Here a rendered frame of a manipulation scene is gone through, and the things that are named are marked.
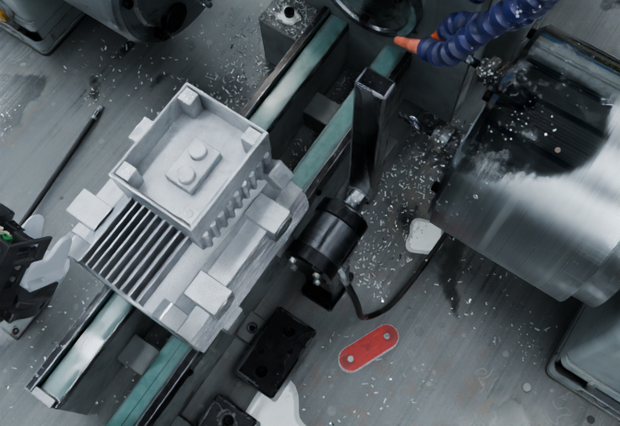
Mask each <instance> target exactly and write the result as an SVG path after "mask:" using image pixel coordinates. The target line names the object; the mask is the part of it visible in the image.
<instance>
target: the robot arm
mask: <svg viewBox="0 0 620 426"><path fill-rule="evenodd" d="M14 216H15V212H14V211H13V210H10V209H9V208H8V207H6V206H4V205H3V204H1V203H0V323H1V322H3V321H4V320H5V321H6V322H8V323H9V324H11V323H13V322H14V321H16V320H19V319H25V318H29V317H32V316H34V315H36V314H38V313H39V312H41V311H42V309H43V308H44V307H45V305H46V304H47V303H48V301H49V300H51V298H52V297H53V295H54V293H55V292H56V290H57V289H58V287H59V286H60V284H61V283H62V281H63V280H64V278H65V276H66V273H67V271H68V269H69V267H70V258H69V257H68V253H69V250H70V247H71V244H72V237H71V236H70V235H66V236H64V237H62V238H61V239H60V240H59V241H58V242H57V243H56V245H55V246H54V247H53V248H52V250H51V251H48V250H47V249H48V247H49V244H50V242H51V240H52V238H53V237H52V236H46V237H42V230H43V225H44V217H43V216H42V215H34V216H31V217H30V218H28V219H27V220H26V222H25V223H24V224H23V225H22V227H21V226H19V225H18V224H17V223H16V222H15V221H14V220H12V219H13V218H14Z"/></svg>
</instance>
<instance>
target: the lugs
mask: <svg viewBox="0 0 620 426"><path fill-rule="evenodd" d="M270 163H271V165H270V166H269V167H268V168H266V169H265V170H264V171H263V172H264V179H265V180H266V181H267V182H268V183H269V184H270V185H271V186H272V187H273V188H275V189H279V190H284V189H285V187H286V186H287V185H288V183H289V182H290V181H291V179H292V178H293V176H294V173H293V172H292V171H291V170H290V169H289V168H288V167H287V166H286V165H285V164H284V163H283V162H282V161H281V160H274V159H272V161H271V162H270ZM67 235H70V236H71V237H72V244H71V247H70V250H69V253H68V256H69V257H71V258H72V259H73V260H75V261H76V262H78V261H79V259H80V258H81V257H82V255H83V254H85V253H86V252H87V250H88V249H89V248H90V246H91V244H90V243H88V242H87V241H86V240H85V239H83V238H82V237H81V236H79V235H78V234H76V233H75V232H73V231H70V232H69V233H68V234H67ZM151 316H152V317H153V318H154V319H156V320H157V321H158V322H160V323H161V324H162V325H164V326H165V327H167V328H168V329H170V330H171V331H172V332H174V333H177V332H178V330H179V329H180V328H181V326H182V325H183V324H184V322H185V321H186V319H187V318H188V316H189V315H188V314H187V313H186V312H185V311H184V310H182V309H181V308H180V307H178V306H177V305H176V304H175V303H173V302H171V301H170V300H168V299H166V298H164V299H163V300H162V301H161V303H160V304H159V305H158V307H157V308H156V309H155V311H154V312H153V313H152V314H151Z"/></svg>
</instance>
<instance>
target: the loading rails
mask: <svg viewBox="0 0 620 426"><path fill-rule="evenodd" d="M348 38H349V23H348V22H346V21H344V20H342V19H340V18H338V17H336V16H334V15H332V14H331V15H330V8H329V7H327V6H323V7H322V8H321V10H320V11H319V12H318V13H317V15H316V16H315V18H314V19H313V20H312V21H311V23H310V24H309V25H308V26H307V28H306V29H305V30H304V32H303V33H302V34H301V36H300V37H299V38H298V39H297V41H296V42H295V43H294V45H293V46H292V47H291V49H290V50H289V51H288V52H287V53H286V54H285V55H284V57H283V58H282V59H281V60H280V62H279V63H278V64H277V66H276V67H275V68H274V70H273V71H272V72H271V73H270V75H269V76H268V77H267V79H266V80H265V81H264V83H263V84H262V85H261V86H260V88H259V89H258V90H257V91H256V93H255V94H254V96H253V97H252V98H251V99H250V101H249V102H248V103H247V104H246V105H245V106H244V108H243V109H242V110H241V111H240V113H239V114H240V115H242V116H243V117H244V118H245V119H247V120H249V121H250V122H252V123H253V124H256V125H257V126H259V127H260V128H262V129H264V130H265V131H267V132H268V136H269V142H270V146H271V156H272V158H273V159H274V160H278V159H279V157H280V156H281V154H282V153H283V152H284V150H285V149H286V148H287V147H288V146H289V145H290V143H291V142H292V140H293V139H294V138H295V136H296V135H297V134H298V132H299V131H300V130H301V128H302V127H303V126H304V125H305V126H307V127H308V128H310V129H312V130H313V131H315V132H317V133H318V134H319V136H318V137H317V139H316V140H315V142H314V143H313V145H312V146H311V147H310V148H309V149H308V150H307V152H306V153H305V154H304V156H303V157H302V159H301V160H300V162H299V163H298V164H297V166H296V167H295V168H294V170H293V171H292V172H293V173H294V176H293V178H292V182H293V183H295V184H296V185H297V186H299V187H300V188H302V189H303V193H305V197H307V201H308V202H309V203H308V204H309V209H308V211H307V213H306V214H305V215H304V217H303V218H302V220H301V221H300V223H299V224H298V225H297V227H296V228H295V229H294V231H293V232H292V236H294V237H295V240H297V238H298V237H299V235H300V234H301V233H302V231H303V230H304V228H305V226H306V225H307V224H308V222H309V221H310V219H311V218H312V217H313V216H314V215H315V213H316V212H315V209H316V207H317V206H318V204H319V203H320V201H321V200H322V199H323V197H325V196H333V197H335V196H336V194H337V193H338V191H339V190H340V189H341V187H342V186H343V185H344V183H345V182H346V180H347V179H348V178H349V176H350V160H351V144H352V114H353V98H354V88H353V90H352V91H351V93H350V94H349V96H348V97H347V98H346V100H345V101H344V102H343V103H342V104H341V105H339V104H337V103H336V102H335V101H333V100H331V99H329V98H327V97H326V95H327V94H328V92H329V91H330V89H331V88H332V87H333V85H334V84H335V83H336V81H337V80H338V79H339V77H340V76H341V74H342V73H343V72H344V70H345V69H346V68H347V63H348ZM411 59H412V53H410V52H408V51H406V52H405V53H401V52H400V51H398V50H396V49H394V48H392V47H391V46H389V45H387V44H386V45H385V47H384V48H383V49H382V51H381V52H380V53H379V55H378V56H377V57H376V59H375V60H374V62H373V63H372V64H371V65H370V66H369V67H370V68H372V69H374V70H375V71H376V72H378V73H380V74H381V75H383V76H385V77H388V78H389V79H391V80H393V81H395V82H396V90H395V96H394V101H393V106H392V112H391V116H392V115H393V113H394V112H395V111H396V110H397V109H398V107H399V105H400V104H401V102H402V101H403V100H404V95H405V89H406V85H407V80H408V75H409V71H410V66H411ZM288 263H289V261H288V260H287V258H286V260H285V261H284V263H283V264H280V263H279V262H277V261H276V260H274V259H272V261H271V262H270V263H269V265H268V267H267V268H266V269H265V271H264V272H263V273H262V275H261V276H260V278H259V279H258V280H257V282H256V283H255V285H254V286H253V288H252V289H251V290H250V291H249V292H248V293H247V295H246V296H245V297H244V299H243V301H242V302H241V303H240V305H239V306H240V307H241V308H242V309H243V310H244V312H245V317H244V318H243V320H242V321H241V323H240V324H239V325H238V326H237V327H236V329H235V330H234V331H233V333H232V334H231V335H230V336H229V335H228V334H227V333H225V332H224V331H222V330H221V331H220V333H219V334H218V335H217V336H216V337H215V339H214V340H213V341H212V343H211V344H210V346H209V347H208V349H207V350H206V351H205V353H203V352H202V351H195V350H194V349H192V348H191V347H189V346H188V345H187V344H185V343H184V342H183V341H182V340H181V339H179V338H178V337H176V336H175V335H174V334H172V335H171V337H170V338H169V340H168V341H167V342H166V344H165V345H164V346H163V348H162V349H158V348H157V347H155V346H154V345H153V344H151V343H150V342H149V341H147V340H146V339H145V336H146V335H147V334H148V332H149V331H150V329H151V328H152V327H153V326H154V325H155V324H156V322H155V321H154V320H152V319H151V318H150V317H148V316H147V315H146V314H144V313H142V312H141V311H140V310H139V309H138V308H137V307H135V306H134V305H133V304H131V303H130V302H128V301H127V300H125V299H124V298H123V297H121V296H120V295H119V294H117V293H116V292H115V291H113V290H111V289H110V288H109V287H107V286H106V285H104V286H103V287H102V288H101V290H100V291H99V293H98V294H97V295H96V296H95V298H94V299H93V300H92V301H91V303H90V304H89V306H88V307H87V308H86V309H85V311H84V312H83V313H82V314H81V316H80V317H79V318H78V319H77V321H76V322H75V323H74V324H73V325H72V326H71V328H70V329H69V330H68V332H67V333H66V334H65V336H64V337H63V338H62V339H61V341H60V342H59V343H58V345H57V346H56V347H55V348H54V350H53V351H52V353H51V354H50V355H49V356H48V358H47V359H46V360H45V361H44V363H43V364H42V366H41V367H40V368H39V369H38V371H37V372H36V373H35V374H34V375H33V376H32V377H31V379H30V380H29V381H28V383H27V384H26V385H25V386H24V388H25V389H27V390H28V391H29V392H31V393H32V394H33V395H34V396H35V397H37V398H38V399H39V400H40V401H41V402H42V403H43V404H45V405H46V406H47V407H49V408H54V409H60V410H64V411H69V412H75V413H79V414H84V415H88V413H89V412H90V410H91V409H92V408H93V406H94V405H95V404H96V402H97V401H98V400H99V398H100V397H101V395H102V394H103V393H104V391H105V390H106V388H107V387H108V386H109V384H110V383H111V382H112V380H113V379H114V377H115V376H116V375H117V374H118V373H119V372H120V370H121V369H122V368H123V366H124V365H125V366H126V367H128V368H129V369H130V370H132V371H133V372H135V373H136V374H138V375H139V376H140V379H139V380H138V381H137V383H136V384H135V386H134V387H133V389H132V390H131V391H130V393H129V394H128V395H127V397H126V398H125V400H124V401H123V403H122V404H121V405H120V407H119V408H118V409H117V410H116V411H115V413H114V414H113V415H112V417H111V418H110V420H109V421H108V422H107V424H106V425H105V426H196V425H195V424H193V423H192V422H191V421H189V420H188V419H186V418H185V417H184V416H182V415H181V414H182V413H183V411H184V410H185V408H186V407H187V405H188V404H189V402H190V401H191V400H192V398H193V397H194V395H195V394H196V393H197V391H198V389H199V388H200V386H202V385H203V383H204V382H205V380H206V379H207V378H208V376H209V374H210V373H211V371H212V370H213V369H214V367H215V366H216V364H217V363H218V361H219V360H220V359H221V357H222V355H223V354H224V353H225V351H226V350H227V348H229V346H230V345H231V344H232V342H233V340H234V339H235V338H236V337H237V338H239V339H240V340H241V341H243V342H244V343H245V344H246V345H248V346H249V347H251V345H252V344H253V343H254V341H255V340H256V338H257V336H258V335H259V333H260V332H261V330H262V329H263V327H264V326H265V325H266V323H267V322H268V320H266V319H265V318H263V317H262V316H260V315H259V314H257V313H255V312H254V310H255V309H256V308H257V306H258V305H259V304H260V302H261V301H262V299H263V298H264V297H265V295H266V294H267V292H268V291H269V289H270V288H271V286H272V285H273V283H274V282H275V281H276V279H277V278H278V276H279V275H280V273H281V272H282V270H283V269H284V268H285V267H286V266H287V264H288Z"/></svg>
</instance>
